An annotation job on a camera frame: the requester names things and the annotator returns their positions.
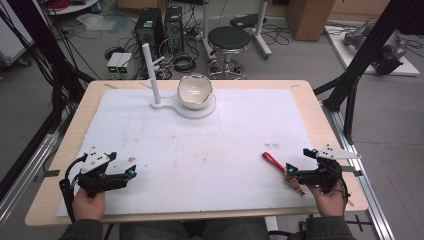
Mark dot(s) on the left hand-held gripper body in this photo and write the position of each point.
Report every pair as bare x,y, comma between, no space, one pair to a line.
95,159

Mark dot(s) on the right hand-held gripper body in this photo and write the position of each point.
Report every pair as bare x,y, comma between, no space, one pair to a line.
321,175

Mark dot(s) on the person's right hand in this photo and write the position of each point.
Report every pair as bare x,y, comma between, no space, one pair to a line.
330,201

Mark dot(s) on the person's left hand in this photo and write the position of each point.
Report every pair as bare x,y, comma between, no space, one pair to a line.
88,205

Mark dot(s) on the white foam sheet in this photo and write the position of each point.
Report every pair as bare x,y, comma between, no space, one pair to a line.
200,150

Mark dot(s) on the person's lap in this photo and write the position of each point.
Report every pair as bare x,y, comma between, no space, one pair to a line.
200,231

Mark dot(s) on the white power supply box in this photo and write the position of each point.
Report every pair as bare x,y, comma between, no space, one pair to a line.
113,62
125,63

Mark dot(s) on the white stand with pole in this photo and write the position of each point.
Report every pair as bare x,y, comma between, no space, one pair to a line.
150,66

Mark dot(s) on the white eggshell-shaped bowl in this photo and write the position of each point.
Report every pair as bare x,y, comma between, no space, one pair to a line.
195,90

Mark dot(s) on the grey machine on platform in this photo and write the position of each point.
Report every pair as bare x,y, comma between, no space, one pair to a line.
390,55

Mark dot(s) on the white floor platform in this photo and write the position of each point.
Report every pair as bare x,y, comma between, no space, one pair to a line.
406,68

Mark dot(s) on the black computer tower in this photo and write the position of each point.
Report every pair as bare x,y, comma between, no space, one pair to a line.
174,26
149,30

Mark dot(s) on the cardboard box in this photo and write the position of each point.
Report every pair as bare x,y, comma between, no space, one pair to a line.
308,18

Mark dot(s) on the clear plastic bag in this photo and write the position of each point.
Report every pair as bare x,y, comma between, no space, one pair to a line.
100,21

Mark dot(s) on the black round stool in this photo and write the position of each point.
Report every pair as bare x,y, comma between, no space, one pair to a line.
229,38

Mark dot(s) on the round white table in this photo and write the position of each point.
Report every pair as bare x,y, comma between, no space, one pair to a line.
71,7

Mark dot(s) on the aluminium rail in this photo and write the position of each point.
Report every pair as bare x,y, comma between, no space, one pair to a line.
363,186
26,166

